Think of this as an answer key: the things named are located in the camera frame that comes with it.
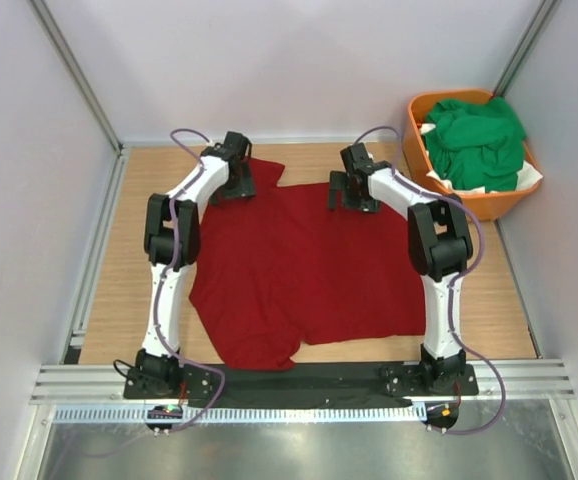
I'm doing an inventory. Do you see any red t shirt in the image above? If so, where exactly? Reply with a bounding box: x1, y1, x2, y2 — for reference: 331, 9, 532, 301
190, 159, 425, 370

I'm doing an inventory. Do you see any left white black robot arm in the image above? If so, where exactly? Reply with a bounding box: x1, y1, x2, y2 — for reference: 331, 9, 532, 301
124, 128, 256, 400

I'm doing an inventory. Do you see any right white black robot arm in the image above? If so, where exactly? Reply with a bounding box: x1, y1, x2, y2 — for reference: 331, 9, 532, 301
328, 143, 473, 396

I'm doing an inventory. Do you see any orange plastic bin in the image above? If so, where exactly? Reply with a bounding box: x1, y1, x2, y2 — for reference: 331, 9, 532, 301
402, 89, 543, 221

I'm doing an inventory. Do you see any green t shirt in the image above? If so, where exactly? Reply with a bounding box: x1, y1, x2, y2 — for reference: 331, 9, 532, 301
422, 97, 526, 193

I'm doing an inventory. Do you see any white cloth in bin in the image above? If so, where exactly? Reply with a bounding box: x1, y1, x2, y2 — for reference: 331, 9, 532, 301
418, 123, 543, 195

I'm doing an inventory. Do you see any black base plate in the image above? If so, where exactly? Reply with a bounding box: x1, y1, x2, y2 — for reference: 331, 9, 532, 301
114, 361, 479, 410

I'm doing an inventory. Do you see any left aluminium frame post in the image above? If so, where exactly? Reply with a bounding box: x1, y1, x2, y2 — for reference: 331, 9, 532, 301
28, 0, 123, 155

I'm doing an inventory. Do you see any aluminium frame post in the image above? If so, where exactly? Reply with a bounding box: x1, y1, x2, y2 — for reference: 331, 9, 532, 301
28, 0, 123, 155
493, 0, 562, 97

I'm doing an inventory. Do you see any white slotted cable duct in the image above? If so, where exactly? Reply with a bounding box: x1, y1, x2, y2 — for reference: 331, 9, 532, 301
54, 402, 427, 424

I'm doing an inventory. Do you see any right aluminium frame post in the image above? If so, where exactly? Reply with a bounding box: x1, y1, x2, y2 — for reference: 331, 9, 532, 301
493, 0, 562, 97

